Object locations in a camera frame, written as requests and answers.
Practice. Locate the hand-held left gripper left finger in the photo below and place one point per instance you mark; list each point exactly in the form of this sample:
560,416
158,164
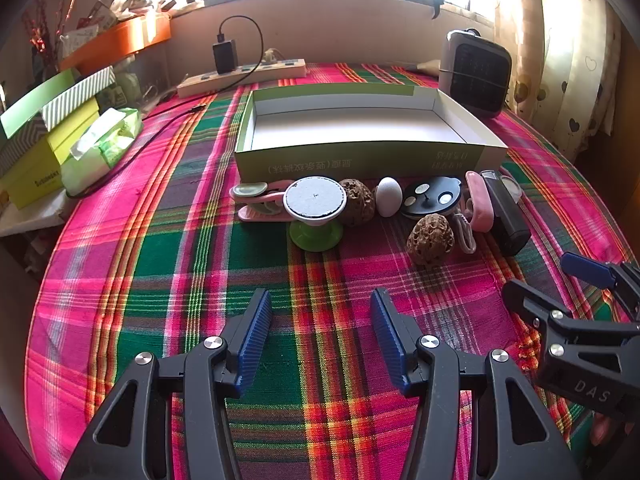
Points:
255,340

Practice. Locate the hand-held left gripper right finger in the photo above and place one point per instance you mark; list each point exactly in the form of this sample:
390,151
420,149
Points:
387,340

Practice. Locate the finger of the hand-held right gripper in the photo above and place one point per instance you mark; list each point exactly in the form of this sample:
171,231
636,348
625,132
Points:
585,265
530,300

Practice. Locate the black rectangular device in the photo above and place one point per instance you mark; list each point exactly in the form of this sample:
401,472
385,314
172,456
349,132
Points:
507,220

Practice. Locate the pink oval case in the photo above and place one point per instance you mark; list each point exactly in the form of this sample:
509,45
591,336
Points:
481,210

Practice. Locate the clear round jar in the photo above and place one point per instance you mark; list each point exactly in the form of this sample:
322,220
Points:
514,187

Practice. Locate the brown walnut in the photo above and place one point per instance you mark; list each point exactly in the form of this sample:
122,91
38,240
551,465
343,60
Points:
360,197
430,240

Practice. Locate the white egg-shaped object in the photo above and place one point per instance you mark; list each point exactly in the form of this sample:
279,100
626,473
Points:
389,197

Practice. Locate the pink and green clip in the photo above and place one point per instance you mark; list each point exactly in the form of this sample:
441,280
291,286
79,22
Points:
250,191

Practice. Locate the black round disc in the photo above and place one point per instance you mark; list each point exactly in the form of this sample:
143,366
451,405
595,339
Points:
435,185

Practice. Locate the green stand with white top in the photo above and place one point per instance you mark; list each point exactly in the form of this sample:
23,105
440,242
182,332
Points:
315,197

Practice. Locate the green and white cardboard box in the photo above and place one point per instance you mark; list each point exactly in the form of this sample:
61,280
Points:
350,160

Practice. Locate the plaid cloth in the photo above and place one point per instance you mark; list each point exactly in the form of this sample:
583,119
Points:
175,270

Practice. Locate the heart print curtain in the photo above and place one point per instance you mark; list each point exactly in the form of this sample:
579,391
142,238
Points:
565,60

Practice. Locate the grey space heater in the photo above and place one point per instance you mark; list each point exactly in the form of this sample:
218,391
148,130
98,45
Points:
475,75

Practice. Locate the green tissue pack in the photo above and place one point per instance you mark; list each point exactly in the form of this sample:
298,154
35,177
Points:
100,150

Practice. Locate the beige pouch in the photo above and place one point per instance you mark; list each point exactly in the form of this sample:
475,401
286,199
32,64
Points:
427,66

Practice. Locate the beige power strip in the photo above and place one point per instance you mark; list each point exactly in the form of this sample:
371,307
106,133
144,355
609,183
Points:
260,72

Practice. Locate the yellow-green box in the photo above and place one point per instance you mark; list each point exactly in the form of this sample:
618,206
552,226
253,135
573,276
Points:
45,170

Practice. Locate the pale green bottle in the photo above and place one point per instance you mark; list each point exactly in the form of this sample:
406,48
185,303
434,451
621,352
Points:
129,87

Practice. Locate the white plug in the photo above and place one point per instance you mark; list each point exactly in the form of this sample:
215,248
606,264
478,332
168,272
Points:
271,55

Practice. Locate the black window hook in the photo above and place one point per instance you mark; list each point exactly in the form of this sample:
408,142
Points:
440,5

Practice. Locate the green flat box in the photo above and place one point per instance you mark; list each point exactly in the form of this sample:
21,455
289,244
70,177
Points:
35,105

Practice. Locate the orange shelf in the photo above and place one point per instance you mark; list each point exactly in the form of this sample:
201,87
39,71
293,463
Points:
120,40

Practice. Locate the crumpled white bag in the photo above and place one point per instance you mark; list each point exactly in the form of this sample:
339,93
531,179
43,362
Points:
132,2

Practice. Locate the red dried branches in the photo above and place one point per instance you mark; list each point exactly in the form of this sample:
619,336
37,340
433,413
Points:
47,25

